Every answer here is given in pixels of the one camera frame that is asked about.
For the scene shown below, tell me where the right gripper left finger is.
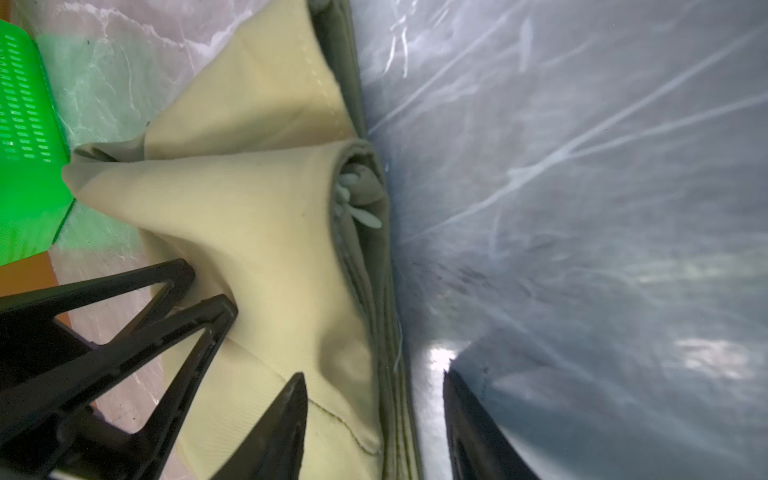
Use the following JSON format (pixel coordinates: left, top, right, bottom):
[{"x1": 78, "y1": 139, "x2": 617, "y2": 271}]
[{"x1": 213, "y1": 373, "x2": 308, "y2": 480}]

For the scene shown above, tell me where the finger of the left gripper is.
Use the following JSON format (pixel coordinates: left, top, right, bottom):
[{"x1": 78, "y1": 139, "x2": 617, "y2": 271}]
[
  {"x1": 1, "y1": 259, "x2": 195, "y2": 360},
  {"x1": 1, "y1": 295, "x2": 237, "y2": 479}
]

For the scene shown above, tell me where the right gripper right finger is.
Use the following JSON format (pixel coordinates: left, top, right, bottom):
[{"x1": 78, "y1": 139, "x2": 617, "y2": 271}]
[{"x1": 443, "y1": 368, "x2": 539, "y2": 480}]

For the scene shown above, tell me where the olive green skirt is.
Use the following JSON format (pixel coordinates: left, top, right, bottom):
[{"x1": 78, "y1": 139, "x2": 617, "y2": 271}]
[{"x1": 63, "y1": 1, "x2": 421, "y2": 479}]

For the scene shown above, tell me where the green plastic basket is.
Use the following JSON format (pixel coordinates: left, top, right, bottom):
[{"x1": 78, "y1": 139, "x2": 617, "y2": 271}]
[{"x1": 1, "y1": 21, "x2": 73, "y2": 265}]

